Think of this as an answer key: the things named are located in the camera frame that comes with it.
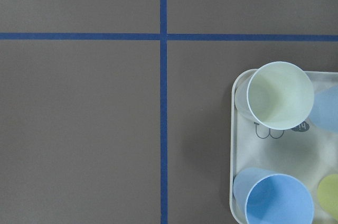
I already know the light blue plastic cup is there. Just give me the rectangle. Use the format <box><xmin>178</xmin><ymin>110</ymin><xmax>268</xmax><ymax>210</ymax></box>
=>
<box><xmin>233</xmin><ymin>167</ymin><xmax>314</xmax><ymax>223</ymax></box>

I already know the cream plastic tray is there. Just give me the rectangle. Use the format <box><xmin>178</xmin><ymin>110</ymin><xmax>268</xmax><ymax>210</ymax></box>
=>
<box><xmin>229</xmin><ymin>68</ymin><xmax>338</xmax><ymax>222</ymax></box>

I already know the cream white plastic cup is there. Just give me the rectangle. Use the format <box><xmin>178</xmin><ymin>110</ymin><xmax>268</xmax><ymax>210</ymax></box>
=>
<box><xmin>234</xmin><ymin>61</ymin><xmax>314</xmax><ymax>130</ymax></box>

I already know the yellow plastic cup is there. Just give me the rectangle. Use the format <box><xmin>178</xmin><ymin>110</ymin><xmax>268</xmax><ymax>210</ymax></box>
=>
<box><xmin>317</xmin><ymin>174</ymin><xmax>337</xmax><ymax>220</ymax></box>

